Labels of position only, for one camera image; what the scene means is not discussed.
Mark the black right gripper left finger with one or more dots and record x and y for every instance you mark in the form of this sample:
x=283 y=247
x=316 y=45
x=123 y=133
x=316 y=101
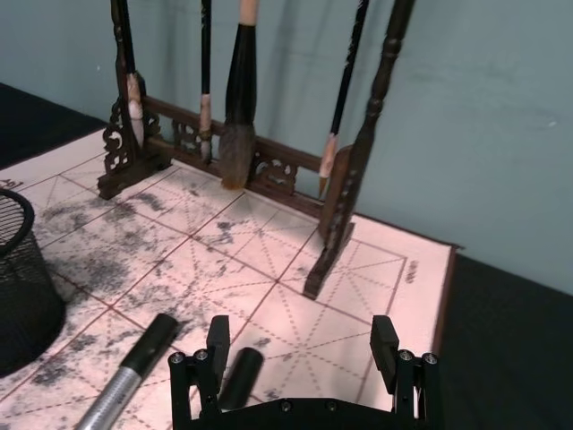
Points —
x=218 y=340

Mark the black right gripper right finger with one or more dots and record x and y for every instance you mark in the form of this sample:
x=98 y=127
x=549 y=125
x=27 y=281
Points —
x=384 y=345

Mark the ink-stained gridded calligraphy mat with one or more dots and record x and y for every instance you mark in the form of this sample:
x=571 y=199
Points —
x=268 y=251

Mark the black table cloth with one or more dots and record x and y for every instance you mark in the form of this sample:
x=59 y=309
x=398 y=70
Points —
x=515 y=340

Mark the dark carved wooden brush rack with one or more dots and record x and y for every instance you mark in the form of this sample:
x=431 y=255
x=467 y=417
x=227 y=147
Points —
x=340 y=210

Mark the thin black brush, white tip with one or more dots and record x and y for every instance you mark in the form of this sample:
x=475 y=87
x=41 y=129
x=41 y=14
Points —
x=135 y=107

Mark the large brown-bristle calligraphy brush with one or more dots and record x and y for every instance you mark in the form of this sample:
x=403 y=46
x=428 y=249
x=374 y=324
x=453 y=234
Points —
x=241 y=89

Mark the slanted black brush, orange tip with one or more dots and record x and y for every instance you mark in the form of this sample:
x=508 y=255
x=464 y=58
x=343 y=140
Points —
x=347 y=85

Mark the thin black brush, pale tip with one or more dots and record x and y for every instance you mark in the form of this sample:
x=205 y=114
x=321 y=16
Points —
x=205 y=67

